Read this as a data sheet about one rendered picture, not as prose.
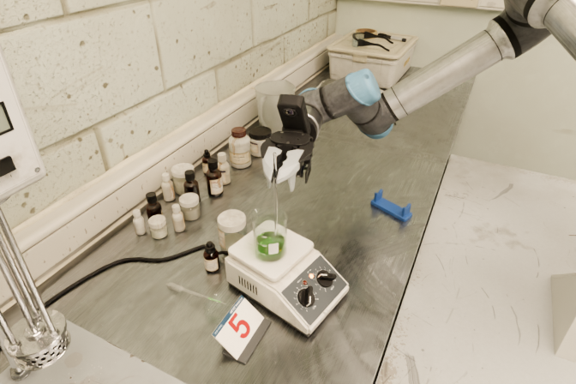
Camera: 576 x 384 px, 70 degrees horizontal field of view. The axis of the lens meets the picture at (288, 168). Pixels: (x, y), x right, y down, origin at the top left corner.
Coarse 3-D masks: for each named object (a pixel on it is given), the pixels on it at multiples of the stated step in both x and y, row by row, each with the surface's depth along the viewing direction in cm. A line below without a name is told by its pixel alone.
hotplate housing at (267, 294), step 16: (304, 256) 77; (240, 272) 75; (288, 272) 74; (336, 272) 77; (240, 288) 77; (256, 288) 74; (272, 288) 71; (272, 304) 72; (288, 304) 70; (336, 304) 75; (288, 320) 71; (304, 320) 69; (320, 320) 71
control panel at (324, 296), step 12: (312, 264) 76; (324, 264) 77; (300, 276) 74; (288, 288) 71; (300, 288) 72; (324, 288) 74; (336, 288) 75; (288, 300) 70; (324, 300) 73; (300, 312) 70; (312, 312) 70
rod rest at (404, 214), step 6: (378, 192) 102; (378, 198) 102; (372, 204) 102; (378, 204) 101; (384, 204) 101; (390, 204) 101; (408, 204) 97; (384, 210) 100; (390, 210) 99; (396, 210) 99; (402, 210) 96; (408, 210) 97; (396, 216) 98; (402, 216) 97; (408, 216) 97
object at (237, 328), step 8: (240, 304) 72; (248, 304) 73; (240, 312) 71; (248, 312) 72; (256, 312) 73; (232, 320) 70; (240, 320) 70; (248, 320) 71; (256, 320) 72; (224, 328) 68; (232, 328) 69; (240, 328) 70; (248, 328) 70; (216, 336) 66; (224, 336) 67; (232, 336) 68; (240, 336) 69; (248, 336) 70; (224, 344) 66; (232, 344) 67; (240, 344) 68; (232, 352) 67
